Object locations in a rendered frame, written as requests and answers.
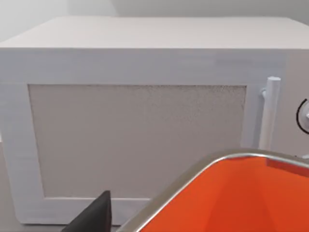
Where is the pale microwave oven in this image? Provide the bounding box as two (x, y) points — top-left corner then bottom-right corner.
(0, 15), (309, 227)

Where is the pale microwave door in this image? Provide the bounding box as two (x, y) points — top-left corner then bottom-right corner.
(0, 50), (288, 227)

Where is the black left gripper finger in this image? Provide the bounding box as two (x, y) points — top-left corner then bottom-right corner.
(60, 190), (113, 232)

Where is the white microwave knob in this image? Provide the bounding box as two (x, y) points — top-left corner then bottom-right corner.
(295, 98), (309, 135)

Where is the white microwave door handle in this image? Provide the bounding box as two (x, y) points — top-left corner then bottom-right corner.
(257, 76), (282, 152)

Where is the orange basket with metal rim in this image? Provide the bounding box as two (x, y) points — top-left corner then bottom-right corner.
(115, 148), (309, 232)

